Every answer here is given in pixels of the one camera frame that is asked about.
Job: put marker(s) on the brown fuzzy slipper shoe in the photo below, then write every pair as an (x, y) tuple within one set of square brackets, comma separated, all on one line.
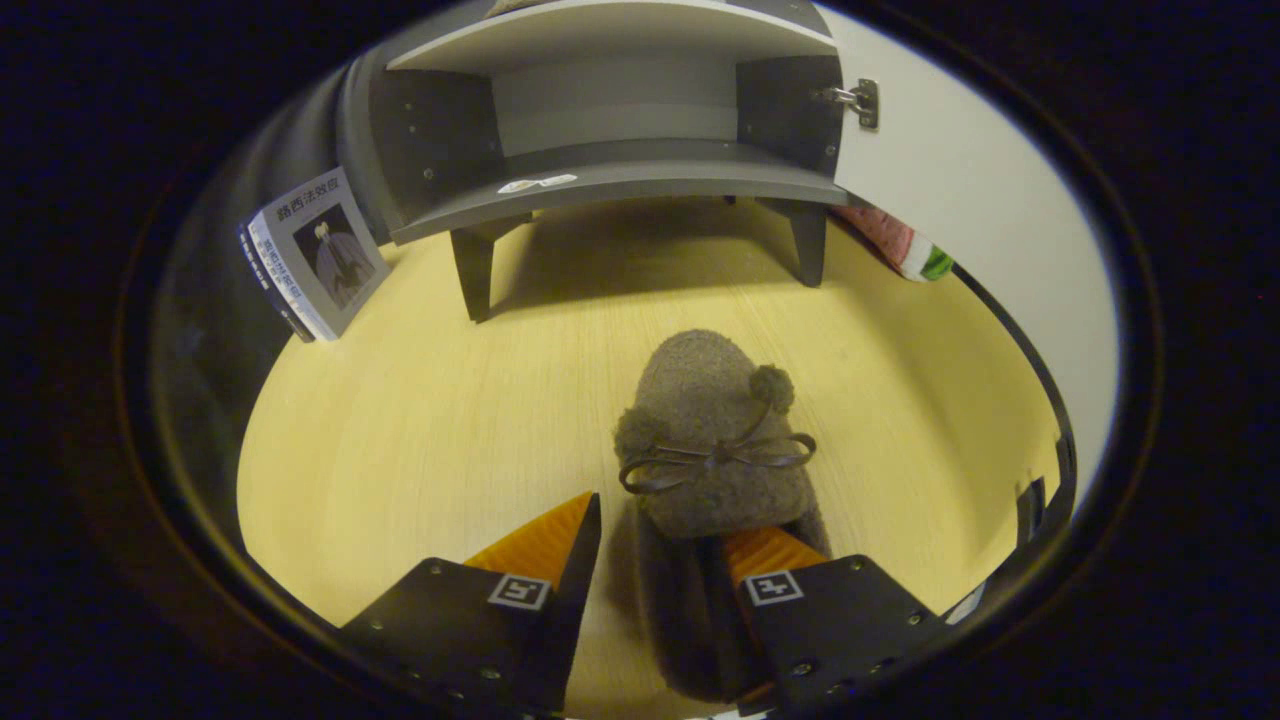
[(700, 400)]

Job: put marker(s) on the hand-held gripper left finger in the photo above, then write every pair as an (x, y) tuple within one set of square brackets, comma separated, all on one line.
[(480, 630)]

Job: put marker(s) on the white grey cover book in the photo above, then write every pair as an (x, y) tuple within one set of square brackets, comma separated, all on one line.
[(330, 250)]

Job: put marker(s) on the watermelon slice toy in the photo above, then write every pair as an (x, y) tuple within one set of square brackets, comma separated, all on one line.
[(900, 245)]

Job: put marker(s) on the grey shoe cabinet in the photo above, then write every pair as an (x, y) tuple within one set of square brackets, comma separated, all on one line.
[(600, 172)]

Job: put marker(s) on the metal door hinge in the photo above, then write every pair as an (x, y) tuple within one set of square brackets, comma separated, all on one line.
[(866, 103)]

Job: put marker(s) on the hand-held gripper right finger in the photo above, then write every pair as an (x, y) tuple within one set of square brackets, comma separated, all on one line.
[(840, 610)]

